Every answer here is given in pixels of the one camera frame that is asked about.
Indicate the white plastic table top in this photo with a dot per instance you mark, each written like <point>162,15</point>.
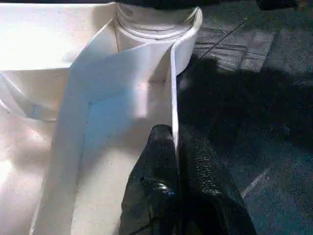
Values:
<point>73,122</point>

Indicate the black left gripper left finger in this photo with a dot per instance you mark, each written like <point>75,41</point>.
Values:
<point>154,196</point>

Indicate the white plastic table leg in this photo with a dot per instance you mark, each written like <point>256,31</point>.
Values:
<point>151,22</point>

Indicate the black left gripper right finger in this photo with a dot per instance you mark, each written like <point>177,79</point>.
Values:
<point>215,200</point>

